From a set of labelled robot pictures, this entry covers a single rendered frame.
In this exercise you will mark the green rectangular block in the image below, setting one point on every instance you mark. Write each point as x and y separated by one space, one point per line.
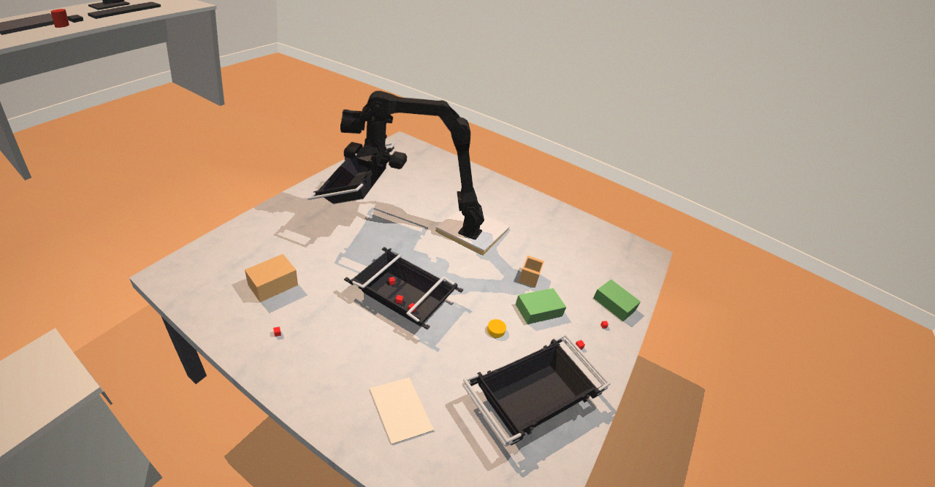
540 305
616 300

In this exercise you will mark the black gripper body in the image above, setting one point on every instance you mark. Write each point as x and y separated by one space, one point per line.
396 160

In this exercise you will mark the orange short cylinder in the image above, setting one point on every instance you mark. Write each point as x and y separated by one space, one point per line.
496 328

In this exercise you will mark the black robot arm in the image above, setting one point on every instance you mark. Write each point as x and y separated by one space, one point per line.
377 112

